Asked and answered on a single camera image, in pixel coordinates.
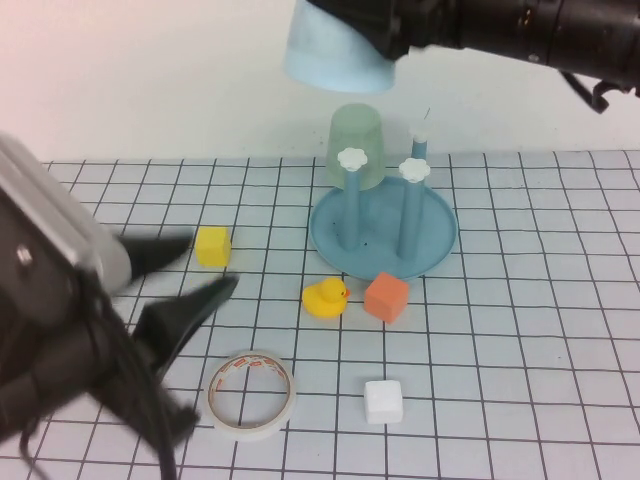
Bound blue cup stand with pegs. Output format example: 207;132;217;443
307;121;459;280

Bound yellow foam cube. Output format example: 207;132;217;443
194;226;232;268

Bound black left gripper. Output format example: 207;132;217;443
0;197;241;386

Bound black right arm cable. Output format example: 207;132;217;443
558;69;640;115

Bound white foam cube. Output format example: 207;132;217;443
363;379;404;426

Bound white black-grid tablecloth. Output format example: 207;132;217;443
0;149;640;480

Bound white tape roll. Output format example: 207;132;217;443
205;349;297;442

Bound light blue plastic cup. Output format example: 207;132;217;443
283;0;399;95

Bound translucent green plastic cup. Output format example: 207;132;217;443
323;102;387;191

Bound yellow rubber duck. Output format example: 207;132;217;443
301;277;352;320

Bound orange foam cube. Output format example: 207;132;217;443
363;271;410;325

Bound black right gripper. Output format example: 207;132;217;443
305;0;462;61

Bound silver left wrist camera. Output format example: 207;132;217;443
0;132;134;294

